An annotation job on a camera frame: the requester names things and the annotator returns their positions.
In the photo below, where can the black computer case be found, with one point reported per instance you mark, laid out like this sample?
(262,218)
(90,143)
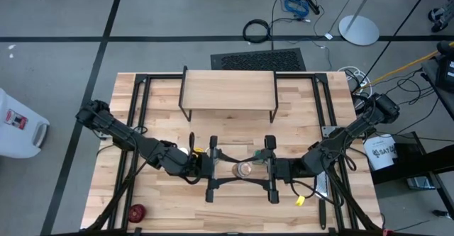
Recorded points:
(259,60)

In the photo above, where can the crunchy onion bottle yellow lid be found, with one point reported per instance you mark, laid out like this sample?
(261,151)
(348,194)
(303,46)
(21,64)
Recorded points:
(198,150)

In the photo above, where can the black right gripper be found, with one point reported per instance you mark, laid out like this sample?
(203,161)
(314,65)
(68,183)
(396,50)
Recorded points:
(287,168)

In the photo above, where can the bagel sesame jar white lid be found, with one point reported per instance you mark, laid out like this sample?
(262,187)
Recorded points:
(183,151)

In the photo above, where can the grey round-base floor stand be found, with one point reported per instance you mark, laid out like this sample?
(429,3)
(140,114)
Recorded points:
(359,30)

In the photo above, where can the black power strip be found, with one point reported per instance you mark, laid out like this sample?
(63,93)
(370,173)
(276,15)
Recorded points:
(313,5)

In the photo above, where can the yellow tag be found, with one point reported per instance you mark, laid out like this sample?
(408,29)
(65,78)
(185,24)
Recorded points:
(300,200)

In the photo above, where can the red round toy fruit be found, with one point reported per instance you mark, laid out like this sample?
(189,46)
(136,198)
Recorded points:
(137,213)

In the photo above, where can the green oregano jar green lid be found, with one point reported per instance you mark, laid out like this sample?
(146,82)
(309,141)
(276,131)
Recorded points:
(258,157)

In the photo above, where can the silver metal plate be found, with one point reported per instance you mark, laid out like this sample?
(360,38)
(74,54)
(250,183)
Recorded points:
(330,131)

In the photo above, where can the white printed bucket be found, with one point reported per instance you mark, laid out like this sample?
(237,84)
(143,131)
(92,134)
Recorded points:
(379,152)

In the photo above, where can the black equipment box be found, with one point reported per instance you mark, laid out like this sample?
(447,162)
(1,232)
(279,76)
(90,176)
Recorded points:
(445,73)

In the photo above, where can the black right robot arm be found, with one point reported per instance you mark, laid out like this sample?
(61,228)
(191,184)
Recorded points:
(347,133)

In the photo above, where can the black side stand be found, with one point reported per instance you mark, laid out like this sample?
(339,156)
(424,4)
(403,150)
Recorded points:
(415,158)

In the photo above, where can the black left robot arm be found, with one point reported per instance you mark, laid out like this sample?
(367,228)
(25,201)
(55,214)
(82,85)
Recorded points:
(124,133)

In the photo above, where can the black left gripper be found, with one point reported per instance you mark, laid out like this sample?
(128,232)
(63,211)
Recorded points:
(202,167)

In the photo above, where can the furikake jar tan lid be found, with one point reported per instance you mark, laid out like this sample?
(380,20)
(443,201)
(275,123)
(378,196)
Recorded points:
(242,169)

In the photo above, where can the wooden shelf riser black frame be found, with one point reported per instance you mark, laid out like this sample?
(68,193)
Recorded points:
(228,89)

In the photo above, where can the wheeled cart base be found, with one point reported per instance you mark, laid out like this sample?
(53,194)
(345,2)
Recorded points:
(441,16)

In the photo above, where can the black aluminium rig frame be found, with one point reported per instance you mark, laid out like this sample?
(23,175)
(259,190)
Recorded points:
(163,76)

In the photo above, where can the white waste bin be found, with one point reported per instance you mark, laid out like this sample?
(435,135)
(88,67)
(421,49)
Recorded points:
(19,126)

